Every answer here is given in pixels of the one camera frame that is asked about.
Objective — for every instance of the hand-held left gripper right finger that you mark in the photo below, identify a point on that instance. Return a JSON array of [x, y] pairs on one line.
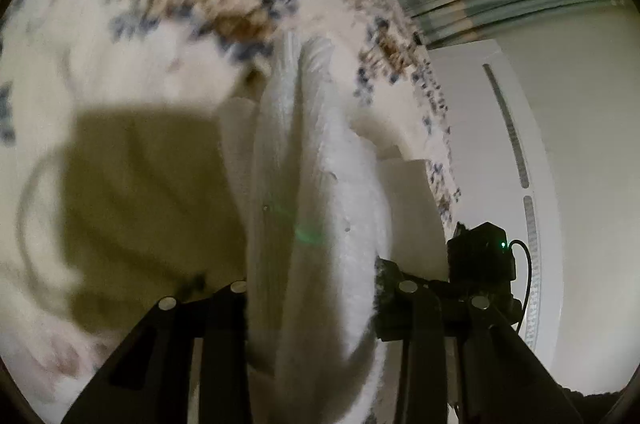
[[387, 304]]

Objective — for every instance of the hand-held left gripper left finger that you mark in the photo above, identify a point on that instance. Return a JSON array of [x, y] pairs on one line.
[[227, 334]]

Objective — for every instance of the white towel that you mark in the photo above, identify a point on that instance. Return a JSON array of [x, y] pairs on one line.
[[310, 204]]

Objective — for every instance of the floral bedspread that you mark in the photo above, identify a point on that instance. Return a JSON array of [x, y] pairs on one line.
[[150, 69]]

